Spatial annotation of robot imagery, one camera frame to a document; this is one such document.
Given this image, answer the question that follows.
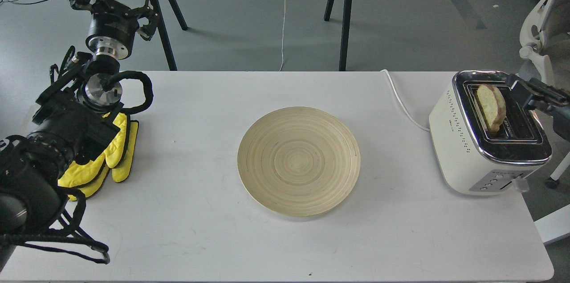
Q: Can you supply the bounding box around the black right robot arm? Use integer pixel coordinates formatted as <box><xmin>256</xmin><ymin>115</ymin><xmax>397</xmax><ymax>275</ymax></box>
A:
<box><xmin>506</xmin><ymin>74</ymin><xmax>570</xmax><ymax>141</ymax></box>

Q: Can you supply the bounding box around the round bamboo plate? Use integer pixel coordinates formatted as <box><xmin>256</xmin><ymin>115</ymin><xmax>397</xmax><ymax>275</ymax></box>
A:
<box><xmin>237</xmin><ymin>107</ymin><xmax>362</xmax><ymax>217</ymax></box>

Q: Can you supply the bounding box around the white office chair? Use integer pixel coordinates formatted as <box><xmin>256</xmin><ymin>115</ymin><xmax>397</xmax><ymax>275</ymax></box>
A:
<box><xmin>519</xmin><ymin>0</ymin><xmax>570</xmax><ymax>190</ymax></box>

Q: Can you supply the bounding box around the white toaster power cable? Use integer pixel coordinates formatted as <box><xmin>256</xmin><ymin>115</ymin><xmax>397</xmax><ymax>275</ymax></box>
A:
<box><xmin>381</xmin><ymin>69</ymin><xmax>431</xmax><ymax>132</ymax></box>

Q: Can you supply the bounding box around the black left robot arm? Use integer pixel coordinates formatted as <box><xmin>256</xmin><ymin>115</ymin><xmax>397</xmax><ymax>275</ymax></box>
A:
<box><xmin>0</xmin><ymin>0</ymin><xmax>159</xmax><ymax>267</ymax></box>

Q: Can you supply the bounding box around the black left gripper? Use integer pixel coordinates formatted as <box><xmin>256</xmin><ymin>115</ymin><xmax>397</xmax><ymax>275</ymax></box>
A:
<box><xmin>70</xmin><ymin>0</ymin><xmax>160</xmax><ymax>60</ymax></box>

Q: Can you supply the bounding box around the white hanging cable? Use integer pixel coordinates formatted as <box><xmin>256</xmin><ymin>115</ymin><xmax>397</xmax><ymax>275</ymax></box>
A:
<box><xmin>279</xmin><ymin>0</ymin><xmax>288</xmax><ymax>72</ymax></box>

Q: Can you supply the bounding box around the yellow oven mitt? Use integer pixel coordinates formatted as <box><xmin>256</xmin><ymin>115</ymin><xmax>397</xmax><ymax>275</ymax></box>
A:
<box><xmin>58</xmin><ymin>113</ymin><xmax>140</xmax><ymax>198</ymax></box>

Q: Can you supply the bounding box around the cream white toaster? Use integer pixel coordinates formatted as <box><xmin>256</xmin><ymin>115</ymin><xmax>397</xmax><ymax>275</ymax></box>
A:
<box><xmin>429</xmin><ymin>70</ymin><xmax>553</xmax><ymax>196</ymax></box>

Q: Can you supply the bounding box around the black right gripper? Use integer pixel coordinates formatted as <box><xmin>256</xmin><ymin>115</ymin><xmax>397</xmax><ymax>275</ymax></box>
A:
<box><xmin>506</xmin><ymin>74</ymin><xmax>570</xmax><ymax>112</ymax></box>

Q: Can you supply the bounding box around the slice of toast bread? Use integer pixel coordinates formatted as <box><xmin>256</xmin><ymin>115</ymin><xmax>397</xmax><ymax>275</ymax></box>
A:
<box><xmin>476</xmin><ymin>84</ymin><xmax>506</xmax><ymax>135</ymax></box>

